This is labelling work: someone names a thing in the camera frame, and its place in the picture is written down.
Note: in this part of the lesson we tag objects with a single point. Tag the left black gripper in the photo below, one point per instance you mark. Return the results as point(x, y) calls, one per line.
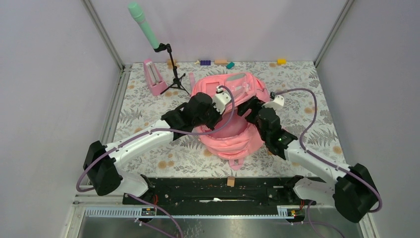
point(219, 117)

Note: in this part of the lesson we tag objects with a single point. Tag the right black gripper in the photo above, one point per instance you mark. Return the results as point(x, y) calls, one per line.
point(254, 104)

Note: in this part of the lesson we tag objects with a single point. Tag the pink school backpack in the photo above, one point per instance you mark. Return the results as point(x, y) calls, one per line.
point(239, 138)

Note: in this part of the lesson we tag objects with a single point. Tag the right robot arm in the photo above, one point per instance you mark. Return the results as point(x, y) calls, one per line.
point(350, 189)

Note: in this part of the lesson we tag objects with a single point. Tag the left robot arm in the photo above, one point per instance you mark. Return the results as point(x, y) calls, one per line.
point(103, 163)

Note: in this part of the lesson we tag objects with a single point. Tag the teal toy block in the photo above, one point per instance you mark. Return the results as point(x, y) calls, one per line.
point(230, 65)

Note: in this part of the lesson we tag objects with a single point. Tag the black microphone tripod stand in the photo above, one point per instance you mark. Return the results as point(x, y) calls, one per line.
point(177, 80)

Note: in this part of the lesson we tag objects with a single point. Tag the yellow toy block rear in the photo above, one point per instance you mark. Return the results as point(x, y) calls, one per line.
point(281, 61)

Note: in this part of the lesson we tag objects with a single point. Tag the purple toy block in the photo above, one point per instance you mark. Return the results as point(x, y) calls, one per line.
point(205, 62)

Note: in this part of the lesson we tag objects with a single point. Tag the long tan wooden block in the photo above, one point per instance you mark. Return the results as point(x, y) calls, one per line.
point(220, 62)

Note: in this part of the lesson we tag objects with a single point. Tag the wooden block on base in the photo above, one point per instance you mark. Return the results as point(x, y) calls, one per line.
point(230, 181)

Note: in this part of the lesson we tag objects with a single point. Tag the pink metronome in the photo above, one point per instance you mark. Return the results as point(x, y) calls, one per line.
point(154, 79)

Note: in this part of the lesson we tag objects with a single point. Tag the tan wooden block rear left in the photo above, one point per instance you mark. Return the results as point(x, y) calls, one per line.
point(171, 62)

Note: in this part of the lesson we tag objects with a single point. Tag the mint green microphone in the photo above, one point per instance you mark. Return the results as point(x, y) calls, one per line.
point(138, 15)

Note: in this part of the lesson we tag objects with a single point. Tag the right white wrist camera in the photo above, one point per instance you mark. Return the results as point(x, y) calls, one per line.
point(276, 103)

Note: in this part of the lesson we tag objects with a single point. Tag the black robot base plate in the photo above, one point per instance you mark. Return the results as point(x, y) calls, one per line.
point(202, 195)

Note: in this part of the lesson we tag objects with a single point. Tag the grey slotted cable duct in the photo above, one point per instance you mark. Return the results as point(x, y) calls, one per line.
point(280, 212)

